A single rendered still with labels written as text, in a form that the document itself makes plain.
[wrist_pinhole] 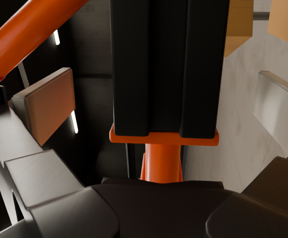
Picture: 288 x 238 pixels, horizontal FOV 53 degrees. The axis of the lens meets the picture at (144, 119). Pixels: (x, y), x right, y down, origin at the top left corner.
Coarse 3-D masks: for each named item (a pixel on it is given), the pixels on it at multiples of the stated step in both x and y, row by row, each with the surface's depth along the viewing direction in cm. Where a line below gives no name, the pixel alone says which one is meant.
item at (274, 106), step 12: (264, 72) 18; (264, 84) 17; (276, 84) 15; (264, 96) 17; (276, 96) 15; (264, 108) 17; (276, 108) 15; (264, 120) 17; (276, 120) 15; (276, 132) 15
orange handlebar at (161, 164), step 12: (156, 144) 17; (168, 144) 17; (144, 156) 23; (156, 156) 17; (168, 156) 17; (144, 168) 21; (156, 168) 17; (168, 168) 17; (180, 168) 21; (156, 180) 17; (168, 180) 17; (180, 180) 20
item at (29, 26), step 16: (32, 0) 16; (48, 0) 16; (64, 0) 16; (80, 0) 16; (16, 16) 17; (32, 16) 16; (48, 16) 16; (64, 16) 17; (0, 32) 17; (16, 32) 17; (32, 32) 17; (48, 32) 17; (0, 48) 17; (16, 48) 17; (32, 48) 18; (0, 64) 18; (16, 64) 18; (0, 80) 19
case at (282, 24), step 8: (272, 0) 35; (280, 0) 32; (272, 8) 35; (280, 8) 32; (272, 16) 35; (280, 16) 32; (272, 24) 35; (280, 24) 32; (272, 32) 35; (280, 32) 32
